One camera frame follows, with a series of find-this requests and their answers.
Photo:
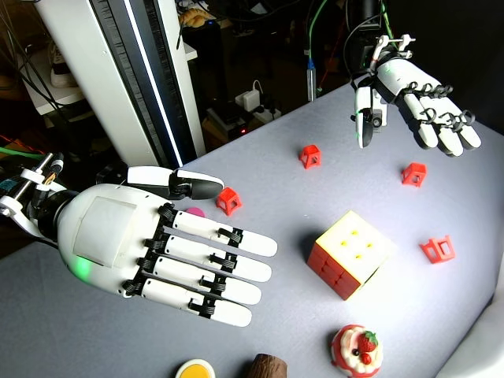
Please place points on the white power strip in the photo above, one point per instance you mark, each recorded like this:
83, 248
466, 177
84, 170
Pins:
267, 114

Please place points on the white robot column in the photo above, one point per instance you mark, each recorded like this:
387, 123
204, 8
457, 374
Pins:
78, 59

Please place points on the grey table cloth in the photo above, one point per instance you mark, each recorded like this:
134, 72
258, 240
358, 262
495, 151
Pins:
275, 315

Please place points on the toy strawberry cake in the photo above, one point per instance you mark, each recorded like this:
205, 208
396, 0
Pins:
356, 352

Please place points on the pink round disc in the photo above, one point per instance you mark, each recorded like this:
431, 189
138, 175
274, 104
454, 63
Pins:
195, 212

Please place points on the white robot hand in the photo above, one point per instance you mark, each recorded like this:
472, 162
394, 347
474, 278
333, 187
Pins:
397, 76
102, 228

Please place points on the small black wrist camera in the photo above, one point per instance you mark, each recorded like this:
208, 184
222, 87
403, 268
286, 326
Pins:
379, 117

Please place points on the brown toy log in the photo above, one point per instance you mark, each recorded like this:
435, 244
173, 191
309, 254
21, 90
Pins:
265, 366

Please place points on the white shoe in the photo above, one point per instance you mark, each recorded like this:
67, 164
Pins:
59, 67

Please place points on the red toy stool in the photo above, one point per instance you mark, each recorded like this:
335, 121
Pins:
414, 174
227, 199
433, 250
310, 156

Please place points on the white power adapter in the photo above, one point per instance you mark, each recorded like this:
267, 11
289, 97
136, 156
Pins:
249, 101

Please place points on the Rubik's cube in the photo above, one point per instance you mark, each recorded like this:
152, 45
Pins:
346, 244

